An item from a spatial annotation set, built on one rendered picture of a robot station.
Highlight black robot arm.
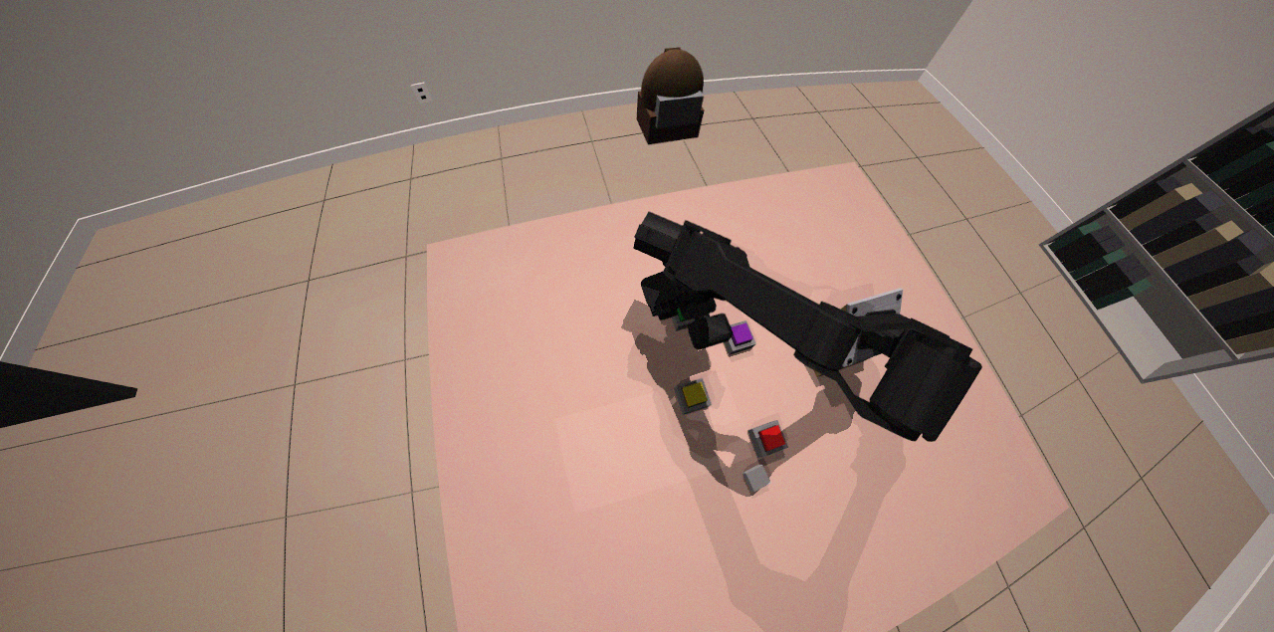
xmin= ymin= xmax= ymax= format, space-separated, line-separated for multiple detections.
xmin=633 ymin=212 xmax=982 ymax=442

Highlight red button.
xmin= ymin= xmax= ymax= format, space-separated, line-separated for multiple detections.
xmin=748 ymin=420 xmax=789 ymax=457

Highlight yellow button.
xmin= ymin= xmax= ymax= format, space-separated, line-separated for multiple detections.
xmin=675 ymin=378 xmax=712 ymax=414

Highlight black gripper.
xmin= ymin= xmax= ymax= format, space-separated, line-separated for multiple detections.
xmin=679 ymin=297 xmax=733 ymax=350

